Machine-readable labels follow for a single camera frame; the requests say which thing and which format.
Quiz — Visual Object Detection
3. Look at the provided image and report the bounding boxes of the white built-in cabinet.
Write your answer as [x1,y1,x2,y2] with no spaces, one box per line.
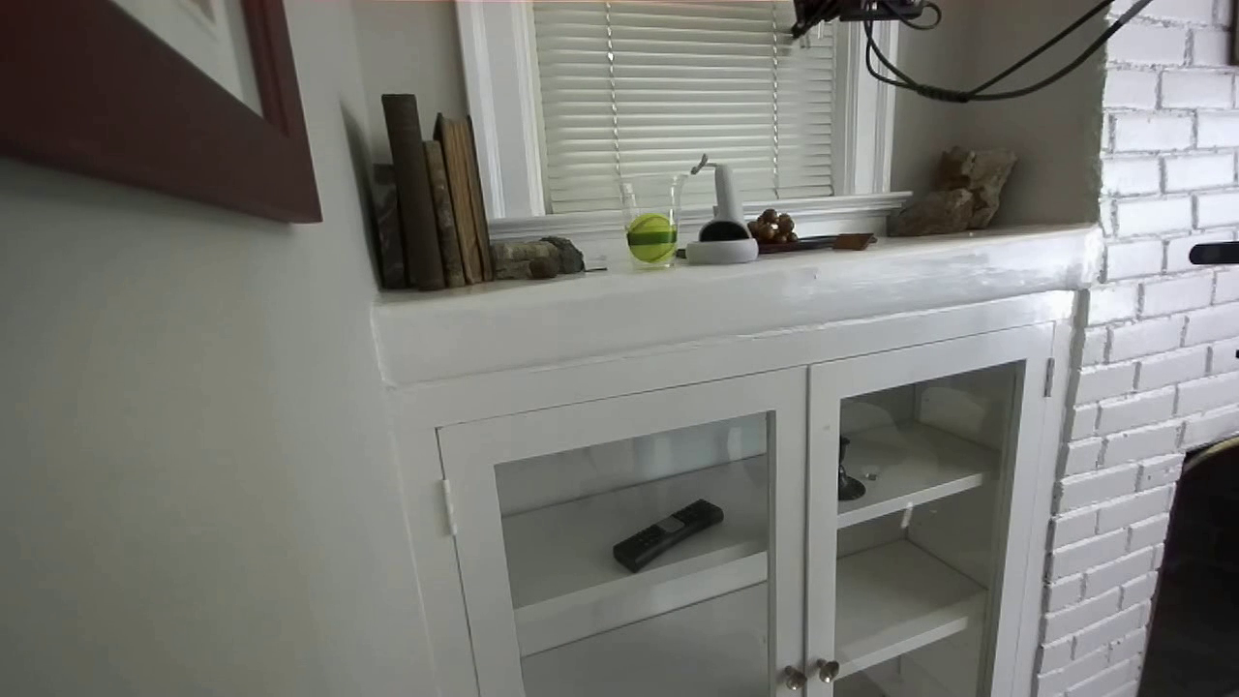
[367,220,1105,697]

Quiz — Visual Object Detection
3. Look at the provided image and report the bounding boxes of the brown pine cone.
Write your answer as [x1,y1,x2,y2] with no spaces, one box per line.
[744,207,802,254]

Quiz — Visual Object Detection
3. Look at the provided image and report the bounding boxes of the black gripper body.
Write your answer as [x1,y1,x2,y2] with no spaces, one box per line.
[784,0,945,44]

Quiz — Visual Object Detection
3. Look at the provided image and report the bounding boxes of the dark brown square dish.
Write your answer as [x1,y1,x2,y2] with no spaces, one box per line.
[788,227,881,254]

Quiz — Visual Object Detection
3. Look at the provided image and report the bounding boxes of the white window blinds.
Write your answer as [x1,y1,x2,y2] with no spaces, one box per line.
[530,0,843,216]

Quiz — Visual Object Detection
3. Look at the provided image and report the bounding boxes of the clear drinking glass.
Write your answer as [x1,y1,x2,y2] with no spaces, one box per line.
[620,169,685,274]

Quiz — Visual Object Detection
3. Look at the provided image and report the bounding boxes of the large brown rock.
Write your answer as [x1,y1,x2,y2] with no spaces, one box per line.
[894,142,1023,239]

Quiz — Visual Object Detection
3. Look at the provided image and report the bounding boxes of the black fireplace handle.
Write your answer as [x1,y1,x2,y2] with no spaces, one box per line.
[1183,238,1239,270]

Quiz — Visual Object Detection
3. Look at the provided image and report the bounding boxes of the grey stone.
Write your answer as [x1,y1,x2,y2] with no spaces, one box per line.
[491,231,587,288]

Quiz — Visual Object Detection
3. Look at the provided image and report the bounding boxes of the white glass cabinet door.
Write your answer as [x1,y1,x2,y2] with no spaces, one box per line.
[802,325,1071,697]
[432,363,811,697]

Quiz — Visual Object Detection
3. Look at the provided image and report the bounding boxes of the brown old book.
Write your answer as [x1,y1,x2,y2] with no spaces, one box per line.
[432,109,504,288]

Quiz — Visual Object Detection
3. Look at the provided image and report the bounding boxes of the white curved-neck ornament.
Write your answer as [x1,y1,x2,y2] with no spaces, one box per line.
[685,150,745,231]

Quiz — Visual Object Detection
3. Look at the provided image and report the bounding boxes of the brown wooden picture frame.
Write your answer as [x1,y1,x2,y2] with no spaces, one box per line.
[0,0,323,227]

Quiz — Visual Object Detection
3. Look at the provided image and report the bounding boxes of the white painted brick fireplace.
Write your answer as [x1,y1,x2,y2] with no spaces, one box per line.
[1028,0,1239,697]

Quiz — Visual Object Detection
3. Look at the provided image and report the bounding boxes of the black fireplace insert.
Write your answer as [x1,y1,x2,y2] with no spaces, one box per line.
[1133,439,1239,697]

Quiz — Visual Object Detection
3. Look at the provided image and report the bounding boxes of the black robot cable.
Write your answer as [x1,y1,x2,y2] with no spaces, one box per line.
[858,0,1157,109]

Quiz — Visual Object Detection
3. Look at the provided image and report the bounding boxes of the short dark old book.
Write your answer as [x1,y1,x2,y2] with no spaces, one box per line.
[363,158,411,292]

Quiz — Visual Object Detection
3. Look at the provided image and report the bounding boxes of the black remote control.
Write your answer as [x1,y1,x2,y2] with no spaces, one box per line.
[607,495,729,576]

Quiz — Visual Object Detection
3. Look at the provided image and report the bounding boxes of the tall dark old book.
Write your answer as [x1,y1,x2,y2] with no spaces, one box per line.
[378,89,447,294]

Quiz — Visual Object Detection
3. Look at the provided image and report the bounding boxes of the green tennis ball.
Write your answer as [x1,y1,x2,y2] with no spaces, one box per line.
[621,213,682,270]

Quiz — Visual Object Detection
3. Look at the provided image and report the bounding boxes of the tan old book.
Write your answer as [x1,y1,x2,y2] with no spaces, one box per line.
[420,133,469,292]

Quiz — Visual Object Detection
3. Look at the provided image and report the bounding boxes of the small white peg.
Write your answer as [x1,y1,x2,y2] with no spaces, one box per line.
[765,25,788,207]

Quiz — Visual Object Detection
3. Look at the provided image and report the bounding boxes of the black and white round dish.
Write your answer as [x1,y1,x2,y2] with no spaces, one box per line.
[682,216,762,270]

